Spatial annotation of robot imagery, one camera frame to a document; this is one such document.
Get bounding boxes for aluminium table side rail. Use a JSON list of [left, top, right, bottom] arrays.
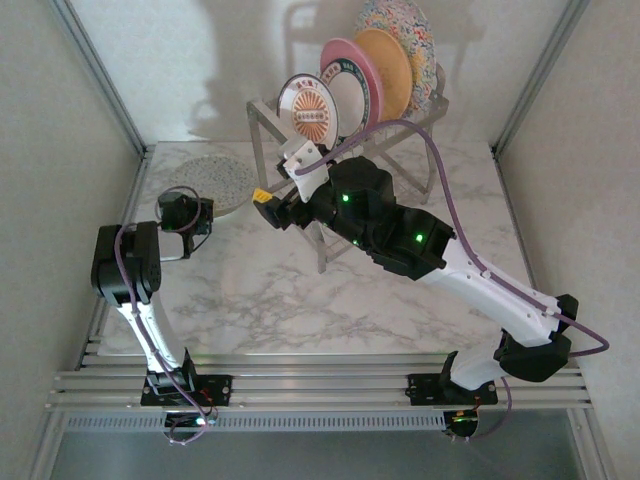
[[74, 149, 154, 371], [494, 149, 560, 366]]

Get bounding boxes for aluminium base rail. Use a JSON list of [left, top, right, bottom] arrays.
[[43, 352, 596, 414]]

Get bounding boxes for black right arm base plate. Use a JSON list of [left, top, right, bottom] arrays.
[[407, 372, 500, 407]]

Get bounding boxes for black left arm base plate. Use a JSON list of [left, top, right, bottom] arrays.
[[141, 373, 234, 407]]

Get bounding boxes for grey slotted cable duct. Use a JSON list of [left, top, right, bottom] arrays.
[[63, 412, 447, 432]]

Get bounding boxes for white plate orange sunburst print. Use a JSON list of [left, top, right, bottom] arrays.
[[276, 73, 341, 156]]

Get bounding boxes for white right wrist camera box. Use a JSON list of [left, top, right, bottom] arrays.
[[276, 138, 332, 204]]

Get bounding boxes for aluminium frame post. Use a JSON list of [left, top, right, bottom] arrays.
[[47, 0, 157, 160], [492, 0, 592, 160]]

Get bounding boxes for pink plate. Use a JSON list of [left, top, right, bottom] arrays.
[[319, 37, 385, 134]]

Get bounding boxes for blue speckled plate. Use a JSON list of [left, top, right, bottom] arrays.
[[173, 153, 257, 214]]

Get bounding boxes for white plate dark green ring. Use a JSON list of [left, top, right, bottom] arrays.
[[319, 57, 374, 146]]

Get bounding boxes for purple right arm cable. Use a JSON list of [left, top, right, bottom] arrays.
[[293, 119, 611, 441]]

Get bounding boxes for orange yellow plate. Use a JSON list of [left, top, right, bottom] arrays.
[[354, 28, 414, 124]]

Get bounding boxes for multicolour patterned plate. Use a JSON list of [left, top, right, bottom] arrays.
[[354, 0, 438, 115]]

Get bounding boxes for stainless steel dish rack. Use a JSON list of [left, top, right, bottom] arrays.
[[245, 62, 450, 275]]

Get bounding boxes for pale speckled plate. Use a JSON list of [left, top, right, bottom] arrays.
[[212, 198, 254, 220]]

